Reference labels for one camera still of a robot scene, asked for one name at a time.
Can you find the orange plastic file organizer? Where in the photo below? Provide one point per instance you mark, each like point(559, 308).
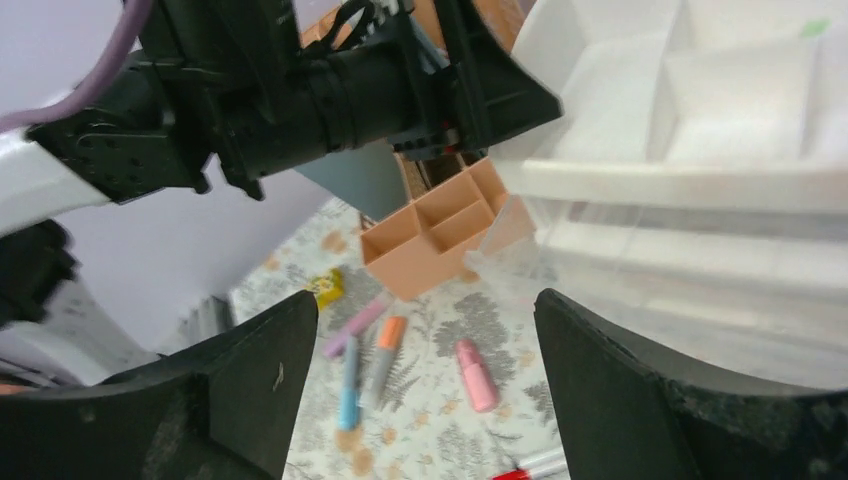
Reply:
point(423, 244)

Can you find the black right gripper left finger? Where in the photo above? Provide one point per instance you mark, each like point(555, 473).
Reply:
point(224, 408)

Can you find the light blue highlighter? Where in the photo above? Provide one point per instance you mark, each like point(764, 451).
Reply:
point(348, 414)

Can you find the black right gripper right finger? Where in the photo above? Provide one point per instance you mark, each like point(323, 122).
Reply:
point(628, 407)

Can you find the floral patterned table mat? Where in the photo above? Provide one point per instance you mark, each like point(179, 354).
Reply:
point(424, 427)

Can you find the white plastic drawer unit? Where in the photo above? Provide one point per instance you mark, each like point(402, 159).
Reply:
point(695, 189)

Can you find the yellow owl eraser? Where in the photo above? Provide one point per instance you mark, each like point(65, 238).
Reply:
point(327, 288)

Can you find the light blue clipboard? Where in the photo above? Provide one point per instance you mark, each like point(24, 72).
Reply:
point(368, 179)

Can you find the pink highlighter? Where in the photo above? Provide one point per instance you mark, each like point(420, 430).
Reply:
point(480, 388)
point(357, 324)

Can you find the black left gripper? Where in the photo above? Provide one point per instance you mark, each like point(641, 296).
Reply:
point(368, 78)

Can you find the orange cap grey marker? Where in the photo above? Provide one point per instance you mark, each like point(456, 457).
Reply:
point(387, 346)

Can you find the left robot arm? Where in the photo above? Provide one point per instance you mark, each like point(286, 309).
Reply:
point(182, 82)

